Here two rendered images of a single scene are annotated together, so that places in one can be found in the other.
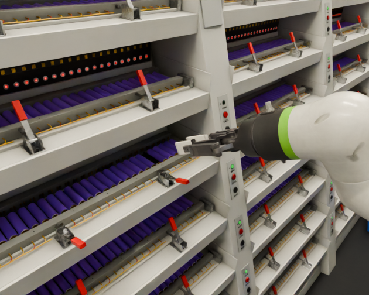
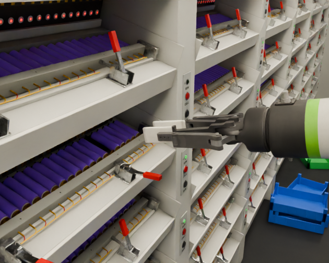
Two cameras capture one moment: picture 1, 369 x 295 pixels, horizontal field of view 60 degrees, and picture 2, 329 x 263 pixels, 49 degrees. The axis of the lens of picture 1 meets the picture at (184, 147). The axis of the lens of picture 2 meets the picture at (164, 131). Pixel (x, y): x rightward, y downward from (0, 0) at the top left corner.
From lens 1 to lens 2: 0.23 m
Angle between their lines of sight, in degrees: 19
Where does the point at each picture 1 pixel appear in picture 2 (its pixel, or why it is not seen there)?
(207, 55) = (180, 23)
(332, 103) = not seen: outside the picture
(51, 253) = not seen: outside the picture
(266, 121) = (286, 113)
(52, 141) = (12, 120)
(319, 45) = (257, 27)
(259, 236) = (192, 235)
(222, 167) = (178, 157)
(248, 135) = (260, 127)
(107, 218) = (65, 227)
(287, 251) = (210, 248)
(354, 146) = not seen: outside the picture
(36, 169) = not seen: outside the picture
